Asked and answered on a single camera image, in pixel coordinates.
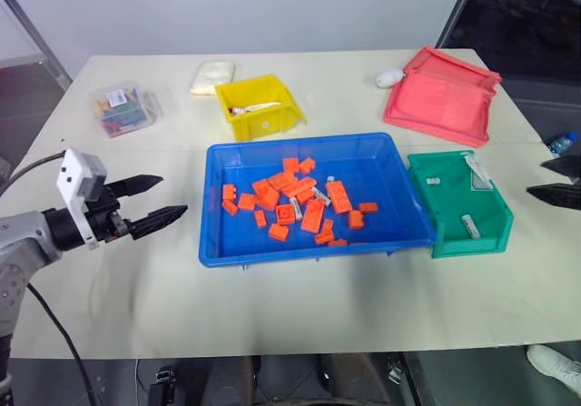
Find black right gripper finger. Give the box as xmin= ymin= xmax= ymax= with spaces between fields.
xmin=526 ymin=182 xmax=581 ymax=208
xmin=539 ymin=154 xmax=581 ymax=178

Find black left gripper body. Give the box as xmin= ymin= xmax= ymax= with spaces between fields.
xmin=84 ymin=182 xmax=136 ymax=244

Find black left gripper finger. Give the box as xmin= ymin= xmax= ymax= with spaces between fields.
xmin=127 ymin=204 xmax=190 ymax=241
xmin=105 ymin=174 xmax=164 ymax=199

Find clear box of colourful pieces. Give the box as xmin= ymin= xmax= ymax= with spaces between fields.
xmin=88 ymin=79 xmax=164 ymax=140

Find clear water bottle blue label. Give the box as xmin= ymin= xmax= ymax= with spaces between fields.
xmin=545 ymin=133 xmax=581 ymax=158

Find green plastic bin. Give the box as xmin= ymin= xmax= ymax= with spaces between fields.
xmin=406 ymin=149 xmax=516 ymax=260

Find white plastic bag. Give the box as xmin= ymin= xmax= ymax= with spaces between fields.
xmin=188 ymin=60 xmax=237 ymax=97

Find yellow plastic bin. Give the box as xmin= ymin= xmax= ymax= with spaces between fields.
xmin=214 ymin=73 xmax=309 ymax=143

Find red plastic tray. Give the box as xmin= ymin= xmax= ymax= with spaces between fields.
xmin=402 ymin=45 xmax=503 ymax=90
xmin=382 ymin=70 xmax=493 ymax=148

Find white orange packet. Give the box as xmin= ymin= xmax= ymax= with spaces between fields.
xmin=228 ymin=100 xmax=283 ymax=116

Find black clamp under table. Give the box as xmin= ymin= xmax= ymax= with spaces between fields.
xmin=145 ymin=363 xmax=178 ymax=406
xmin=385 ymin=353 xmax=409 ymax=385

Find blue plastic tray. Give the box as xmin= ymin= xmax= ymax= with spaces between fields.
xmin=198 ymin=132 xmax=437 ymax=270

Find white shoe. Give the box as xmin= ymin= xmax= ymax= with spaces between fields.
xmin=526 ymin=343 xmax=581 ymax=399

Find white crumpled wad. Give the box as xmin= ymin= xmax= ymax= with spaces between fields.
xmin=374 ymin=67 xmax=405 ymax=89

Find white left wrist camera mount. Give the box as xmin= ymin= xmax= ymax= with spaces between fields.
xmin=55 ymin=147 xmax=108 ymax=252

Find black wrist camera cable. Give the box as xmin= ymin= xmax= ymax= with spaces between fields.
xmin=0 ymin=151 xmax=67 ymax=193

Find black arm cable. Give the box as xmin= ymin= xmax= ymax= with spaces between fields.
xmin=25 ymin=282 xmax=99 ymax=406

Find grey metal frame post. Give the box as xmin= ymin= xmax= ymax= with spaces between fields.
xmin=0 ymin=0 xmax=73 ymax=93

